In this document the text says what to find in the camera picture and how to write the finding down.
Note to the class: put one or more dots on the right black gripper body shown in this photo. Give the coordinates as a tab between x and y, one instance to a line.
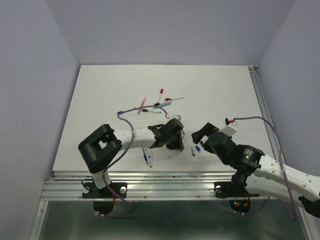
206	146

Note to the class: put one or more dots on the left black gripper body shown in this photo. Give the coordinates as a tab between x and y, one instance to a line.
173	142

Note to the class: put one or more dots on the blue ballpoint pen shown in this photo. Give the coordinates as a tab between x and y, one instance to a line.
145	156

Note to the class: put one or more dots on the translucent red pen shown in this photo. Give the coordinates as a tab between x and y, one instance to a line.
141	105

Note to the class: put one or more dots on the white marker blue cap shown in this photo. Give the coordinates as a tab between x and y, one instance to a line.
147	152

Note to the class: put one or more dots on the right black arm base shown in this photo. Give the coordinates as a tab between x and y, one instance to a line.
235	188

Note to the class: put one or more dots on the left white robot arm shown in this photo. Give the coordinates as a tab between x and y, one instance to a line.
100	147

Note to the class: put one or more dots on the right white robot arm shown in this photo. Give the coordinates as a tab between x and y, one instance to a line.
256	172

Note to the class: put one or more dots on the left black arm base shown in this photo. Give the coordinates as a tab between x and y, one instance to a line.
104	200

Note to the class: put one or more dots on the light blue pen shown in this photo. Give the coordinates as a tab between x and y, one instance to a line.
161	105

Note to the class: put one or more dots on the thin white red pen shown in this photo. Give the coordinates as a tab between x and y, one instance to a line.
173	99

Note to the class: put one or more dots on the thin pen black cap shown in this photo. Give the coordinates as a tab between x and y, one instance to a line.
151	111

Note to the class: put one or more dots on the uncapped white blue marker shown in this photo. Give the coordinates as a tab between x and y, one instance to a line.
151	161

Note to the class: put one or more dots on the white marker red cap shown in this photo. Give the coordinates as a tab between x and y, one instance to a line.
160	95

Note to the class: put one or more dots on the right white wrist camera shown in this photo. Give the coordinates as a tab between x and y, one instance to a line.
229	130

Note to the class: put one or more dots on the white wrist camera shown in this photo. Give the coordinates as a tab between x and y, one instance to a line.
178	117
229	130

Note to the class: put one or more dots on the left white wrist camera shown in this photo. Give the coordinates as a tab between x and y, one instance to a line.
178	117

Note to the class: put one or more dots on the aluminium right side rail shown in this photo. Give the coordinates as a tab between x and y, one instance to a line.
273	140

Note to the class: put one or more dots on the aluminium rail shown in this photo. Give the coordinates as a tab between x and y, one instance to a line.
165	206
273	140

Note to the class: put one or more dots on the aluminium front rail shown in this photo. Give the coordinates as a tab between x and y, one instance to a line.
165	206

